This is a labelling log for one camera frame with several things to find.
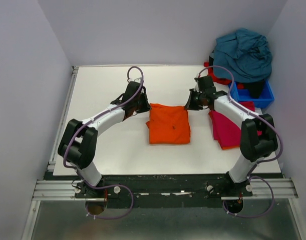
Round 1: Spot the teal crumpled t shirt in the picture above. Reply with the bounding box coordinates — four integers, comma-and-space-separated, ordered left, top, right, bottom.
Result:
213, 28, 272, 83

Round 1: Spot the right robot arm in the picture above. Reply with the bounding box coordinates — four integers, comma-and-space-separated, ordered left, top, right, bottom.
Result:
185, 76, 278, 184

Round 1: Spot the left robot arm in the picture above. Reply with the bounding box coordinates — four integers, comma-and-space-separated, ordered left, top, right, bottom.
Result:
58, 81, 151, 187

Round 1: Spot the blue plastic bin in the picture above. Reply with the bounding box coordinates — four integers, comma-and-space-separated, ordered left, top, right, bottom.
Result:
230, 80, 275, 109

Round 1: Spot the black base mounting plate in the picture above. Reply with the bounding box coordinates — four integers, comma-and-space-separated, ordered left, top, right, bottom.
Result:
43, 173, 283, 210

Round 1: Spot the folded magenta t shirt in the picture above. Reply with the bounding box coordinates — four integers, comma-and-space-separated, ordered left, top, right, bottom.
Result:
209, 101, 263, 149

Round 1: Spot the red crumpled t shirt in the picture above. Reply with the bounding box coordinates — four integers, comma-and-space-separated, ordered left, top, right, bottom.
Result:
208, 68, 244, 90

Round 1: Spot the aluminium extrusion rail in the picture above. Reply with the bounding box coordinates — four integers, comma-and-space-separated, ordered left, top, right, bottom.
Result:
33, 178, 298, 201

